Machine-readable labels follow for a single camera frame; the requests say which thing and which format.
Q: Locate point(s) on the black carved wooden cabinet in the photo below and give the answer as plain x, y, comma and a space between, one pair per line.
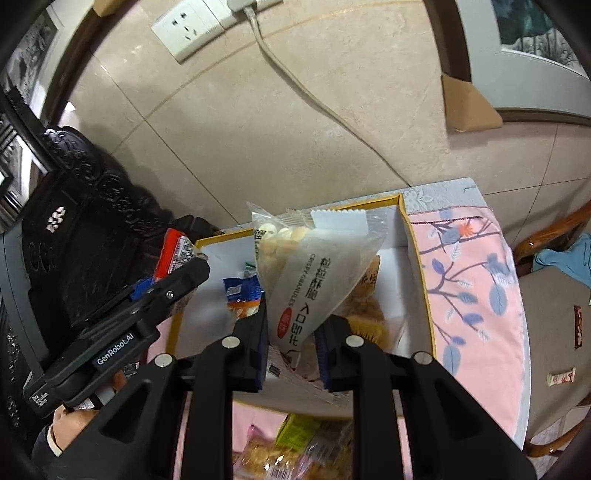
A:
92, 207

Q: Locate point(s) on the pink floral tablecloth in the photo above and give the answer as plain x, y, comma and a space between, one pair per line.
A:
471, 277

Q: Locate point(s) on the brown peanut packet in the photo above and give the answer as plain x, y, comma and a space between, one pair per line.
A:
364, 300

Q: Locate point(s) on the blue snack packet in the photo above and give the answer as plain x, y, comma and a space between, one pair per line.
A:
242, 288

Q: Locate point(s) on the grey chair cushion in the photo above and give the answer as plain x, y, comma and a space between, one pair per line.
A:
549, 332

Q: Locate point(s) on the cardboard corner protector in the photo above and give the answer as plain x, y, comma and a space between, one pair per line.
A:
466, 106

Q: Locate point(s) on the yellow cardboard box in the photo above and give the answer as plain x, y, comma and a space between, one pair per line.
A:
392, 235

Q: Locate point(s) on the blue cloth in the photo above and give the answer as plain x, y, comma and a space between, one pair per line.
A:
563, 258

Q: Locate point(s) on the yellow-green wafer bar packet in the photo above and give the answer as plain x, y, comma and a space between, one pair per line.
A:
295, 431

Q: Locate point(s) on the wooden armchair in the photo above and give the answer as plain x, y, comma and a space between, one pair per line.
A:
535, 240

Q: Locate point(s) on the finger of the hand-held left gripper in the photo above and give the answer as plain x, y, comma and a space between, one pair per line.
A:
141, 288
184, 277

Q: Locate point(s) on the white crispy ball packet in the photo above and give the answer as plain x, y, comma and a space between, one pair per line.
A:
314, 277

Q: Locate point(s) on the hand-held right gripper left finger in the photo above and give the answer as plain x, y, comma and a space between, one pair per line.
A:
262, 364

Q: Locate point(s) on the white red snack bar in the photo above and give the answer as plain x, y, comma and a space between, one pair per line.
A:
561, 377

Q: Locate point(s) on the dark brown snack bar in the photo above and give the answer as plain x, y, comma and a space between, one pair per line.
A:
579, 325

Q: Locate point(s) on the red snack packet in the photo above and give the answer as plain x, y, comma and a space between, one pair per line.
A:
175, 249

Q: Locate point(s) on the framed wall picture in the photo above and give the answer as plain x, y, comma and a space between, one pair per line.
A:
508, 69

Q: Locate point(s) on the person's left hand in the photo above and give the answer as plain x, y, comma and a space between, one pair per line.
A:
74, 422

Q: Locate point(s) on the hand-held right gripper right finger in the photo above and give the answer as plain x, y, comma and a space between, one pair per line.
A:
322, 355

